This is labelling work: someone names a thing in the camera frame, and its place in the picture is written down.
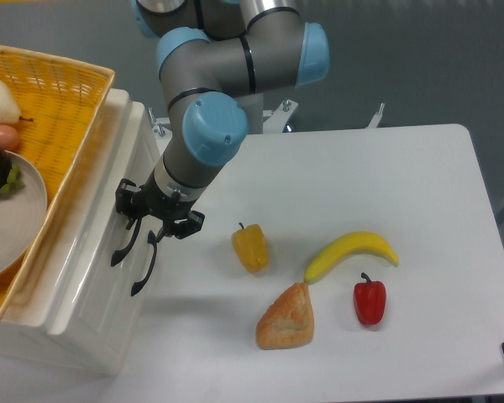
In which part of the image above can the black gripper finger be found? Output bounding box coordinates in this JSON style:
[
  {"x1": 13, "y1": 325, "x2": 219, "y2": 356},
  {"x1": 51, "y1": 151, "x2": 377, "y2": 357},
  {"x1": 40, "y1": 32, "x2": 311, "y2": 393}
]
[
  {"x1": 115, "y1": 178, "x2": 145, "y2": 230},
  {"x1": 155, "y1": 211, "x2": 205, "y2": 242}
]

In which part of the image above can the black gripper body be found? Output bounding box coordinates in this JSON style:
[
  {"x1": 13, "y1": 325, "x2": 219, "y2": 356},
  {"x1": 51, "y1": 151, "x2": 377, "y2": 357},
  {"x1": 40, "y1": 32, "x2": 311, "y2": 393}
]
[{"x1": 139, "y1": 175, "x2": 193, "y2": 220}]

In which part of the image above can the white drawer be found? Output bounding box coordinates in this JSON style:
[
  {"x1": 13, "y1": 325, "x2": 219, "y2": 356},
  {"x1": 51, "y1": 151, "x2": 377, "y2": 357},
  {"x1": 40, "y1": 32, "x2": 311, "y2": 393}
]
[
  {"x1": 108, "y1": 167, "x2": 172, "y2": 377},
  {"x1": 50, "y1": 102, "x2": 160, "y2": 341}
]

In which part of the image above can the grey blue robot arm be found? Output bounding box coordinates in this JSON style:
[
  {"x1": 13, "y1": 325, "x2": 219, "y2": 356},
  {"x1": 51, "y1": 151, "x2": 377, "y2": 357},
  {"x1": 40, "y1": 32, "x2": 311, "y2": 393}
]
[{"x1": 116, "y1": 1, "x2": 330, "y2": 238}]

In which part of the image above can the white drawer cabinet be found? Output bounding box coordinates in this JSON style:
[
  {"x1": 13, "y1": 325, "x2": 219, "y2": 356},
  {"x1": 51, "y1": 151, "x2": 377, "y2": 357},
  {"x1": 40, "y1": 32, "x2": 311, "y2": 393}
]
[{"x1": 0, "y1": 87, "x2": 172, "y2": 377}]

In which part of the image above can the yellow bell pepper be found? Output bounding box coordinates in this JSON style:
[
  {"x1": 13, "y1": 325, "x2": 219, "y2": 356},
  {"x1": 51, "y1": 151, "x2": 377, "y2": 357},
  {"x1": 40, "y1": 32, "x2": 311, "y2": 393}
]
[{"x1": 231, "y1": 222, "x2": 270, "y2": 273}]

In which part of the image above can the grey plate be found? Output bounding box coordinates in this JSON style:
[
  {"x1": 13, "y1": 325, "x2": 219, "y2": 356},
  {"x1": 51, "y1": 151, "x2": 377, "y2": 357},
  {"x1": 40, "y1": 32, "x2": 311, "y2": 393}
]
[{"x1": 0, "y1": 153, "x2": 47, "y2": 274}]

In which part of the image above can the yellow woven basket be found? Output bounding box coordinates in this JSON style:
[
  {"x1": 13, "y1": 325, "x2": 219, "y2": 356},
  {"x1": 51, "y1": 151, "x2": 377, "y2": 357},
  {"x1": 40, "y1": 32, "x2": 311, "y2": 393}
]
[{"x1": 0, "y1": 45, "x2": 115, "y2": 322}]

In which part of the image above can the brown egg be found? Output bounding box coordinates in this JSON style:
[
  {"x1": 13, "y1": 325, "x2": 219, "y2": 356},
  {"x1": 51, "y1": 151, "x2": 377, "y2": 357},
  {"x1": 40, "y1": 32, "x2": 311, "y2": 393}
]
[{"x1": 0, "y1": 124, "x2": 20, "y2": 152}]

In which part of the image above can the triangular pastry bread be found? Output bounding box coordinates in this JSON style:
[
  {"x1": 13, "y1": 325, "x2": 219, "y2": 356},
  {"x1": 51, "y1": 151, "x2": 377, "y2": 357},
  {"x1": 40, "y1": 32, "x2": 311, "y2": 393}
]
[{"x1": 255, "y1": 282, "x2": 315, "y2": 350}]

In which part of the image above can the yellow banana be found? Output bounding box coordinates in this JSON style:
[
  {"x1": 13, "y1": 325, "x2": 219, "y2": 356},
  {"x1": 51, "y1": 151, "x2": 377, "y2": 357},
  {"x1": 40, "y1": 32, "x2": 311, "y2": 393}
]
[{"x1": 303, "y1": 231, "x2": 399, "y2": 284}]

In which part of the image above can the red bell pepper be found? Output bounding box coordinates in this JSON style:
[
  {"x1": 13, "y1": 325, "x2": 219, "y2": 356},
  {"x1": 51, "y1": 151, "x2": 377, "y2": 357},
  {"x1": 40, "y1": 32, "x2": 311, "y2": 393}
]
[{"x1": 353, "y1": 272, "x2": 387, "y2": 326}]

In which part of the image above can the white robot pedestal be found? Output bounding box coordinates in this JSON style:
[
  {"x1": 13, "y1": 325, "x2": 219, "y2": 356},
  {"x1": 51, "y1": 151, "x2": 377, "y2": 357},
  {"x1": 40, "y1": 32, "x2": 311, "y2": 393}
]
[{"x1": 235, "y1": 94, "x2": 264, "y2": 134}]

